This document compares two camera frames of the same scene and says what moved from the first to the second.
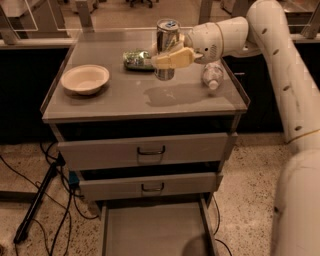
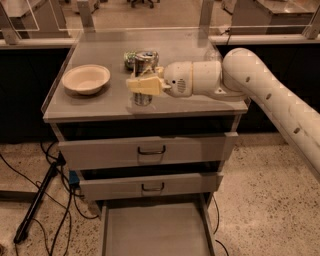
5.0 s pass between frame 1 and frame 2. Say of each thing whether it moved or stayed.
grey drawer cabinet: stayed
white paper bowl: stayed
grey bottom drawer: stayed
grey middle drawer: stayed
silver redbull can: moved
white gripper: moved
